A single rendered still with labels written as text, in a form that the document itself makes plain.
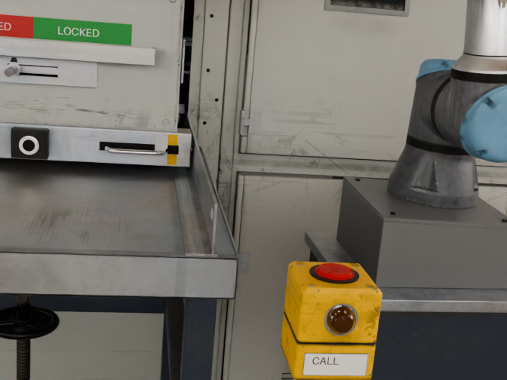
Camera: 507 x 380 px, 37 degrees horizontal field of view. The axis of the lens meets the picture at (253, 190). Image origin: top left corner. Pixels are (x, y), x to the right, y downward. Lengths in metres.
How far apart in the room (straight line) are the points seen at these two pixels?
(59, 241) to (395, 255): 0.50
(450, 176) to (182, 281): 0.50
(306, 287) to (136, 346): 1.05
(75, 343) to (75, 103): 0.63
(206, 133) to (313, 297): 0.91
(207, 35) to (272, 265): 0.52
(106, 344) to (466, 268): 0.86
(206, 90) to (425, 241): 0.62
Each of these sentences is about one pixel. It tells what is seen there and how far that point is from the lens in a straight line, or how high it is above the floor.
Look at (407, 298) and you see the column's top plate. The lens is 1.15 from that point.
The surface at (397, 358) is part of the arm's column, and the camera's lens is 1.19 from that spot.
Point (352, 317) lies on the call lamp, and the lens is 0.73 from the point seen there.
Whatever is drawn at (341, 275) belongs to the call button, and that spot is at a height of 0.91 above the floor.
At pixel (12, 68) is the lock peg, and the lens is 1.28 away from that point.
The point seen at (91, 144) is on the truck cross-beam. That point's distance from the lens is 1.31.
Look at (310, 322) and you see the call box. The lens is 0.73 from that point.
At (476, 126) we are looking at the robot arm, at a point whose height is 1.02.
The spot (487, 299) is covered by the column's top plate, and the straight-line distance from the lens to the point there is 1.20.
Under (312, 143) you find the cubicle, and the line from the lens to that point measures 1.61.
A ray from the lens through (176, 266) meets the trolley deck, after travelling 0.94.
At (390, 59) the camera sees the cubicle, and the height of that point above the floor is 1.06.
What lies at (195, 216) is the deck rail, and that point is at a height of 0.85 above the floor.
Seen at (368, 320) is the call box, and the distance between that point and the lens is 0.74.
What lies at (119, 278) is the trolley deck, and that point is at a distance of 0.94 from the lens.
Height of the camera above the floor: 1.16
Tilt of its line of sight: 14 degrees down
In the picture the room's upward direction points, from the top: 5 degrees clockwise
